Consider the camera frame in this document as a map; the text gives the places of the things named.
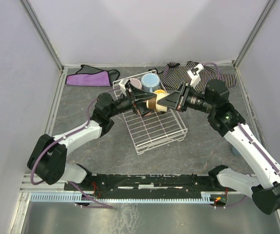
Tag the blue plastic cup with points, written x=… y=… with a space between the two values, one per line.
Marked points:
x=235 y=151

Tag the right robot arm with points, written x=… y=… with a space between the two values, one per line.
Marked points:
x=264 y=188

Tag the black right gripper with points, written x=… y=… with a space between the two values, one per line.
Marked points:
x=182 y=97

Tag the yellow plastic cup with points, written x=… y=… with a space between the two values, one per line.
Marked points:
x=159 y=91

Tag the white wire dish rack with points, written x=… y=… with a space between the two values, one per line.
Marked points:
x=155 y=130

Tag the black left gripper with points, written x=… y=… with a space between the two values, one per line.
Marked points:
x=133 y=103

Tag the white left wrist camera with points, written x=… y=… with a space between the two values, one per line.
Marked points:
x=122 y=85

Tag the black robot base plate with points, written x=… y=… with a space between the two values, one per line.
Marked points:
x=150 y=186

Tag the purple microfiber cloth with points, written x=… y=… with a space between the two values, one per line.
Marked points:
x=92 y=76

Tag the striped cloth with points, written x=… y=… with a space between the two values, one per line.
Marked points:
x=174 y=75

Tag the light blue textured mug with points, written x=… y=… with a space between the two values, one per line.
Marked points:
x=150 y=82

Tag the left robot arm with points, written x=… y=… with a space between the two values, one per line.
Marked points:
x=48 y=158

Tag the metal steel cup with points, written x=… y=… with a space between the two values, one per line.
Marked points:
x=152 y=103

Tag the lilac textured mug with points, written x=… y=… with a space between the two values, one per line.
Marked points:
x=136 y=83

